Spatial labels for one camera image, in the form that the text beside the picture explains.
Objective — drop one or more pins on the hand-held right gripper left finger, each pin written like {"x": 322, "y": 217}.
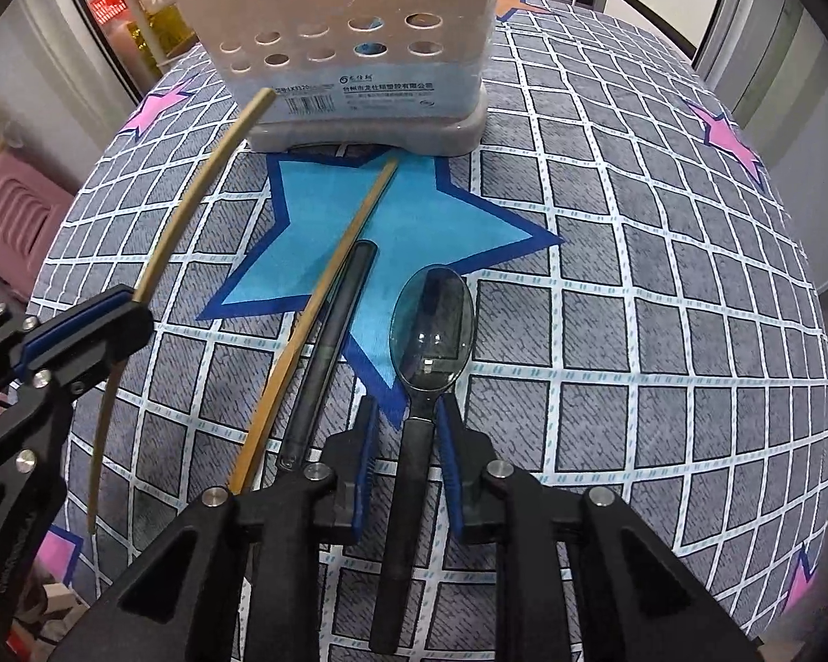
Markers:
{"x": 364, "y": 469}

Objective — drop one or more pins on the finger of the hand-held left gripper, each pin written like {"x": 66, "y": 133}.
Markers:
{"x": 69, "y": 326}
{"x": 103, "y": 338}

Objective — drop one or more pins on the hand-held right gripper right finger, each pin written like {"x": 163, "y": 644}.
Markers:
{"x": 453, "y": 476}

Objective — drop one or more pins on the wooden chopstick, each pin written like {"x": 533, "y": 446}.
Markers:
{"x": 200, "y": 186}
{"x": 331, "y": 269}

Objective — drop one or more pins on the stack of pink plastic stools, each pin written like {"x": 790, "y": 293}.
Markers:
{"x": 14, "y": 220}

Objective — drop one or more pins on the grey checked star tablecloth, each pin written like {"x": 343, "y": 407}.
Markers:
{"x": 628, "y": 289}

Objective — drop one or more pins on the yellow cooking oil bottle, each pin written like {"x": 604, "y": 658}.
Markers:
{"x": 150, "y": 41}

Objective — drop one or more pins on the red plastic basket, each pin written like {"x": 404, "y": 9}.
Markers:
{"x": 107, "y": 5}

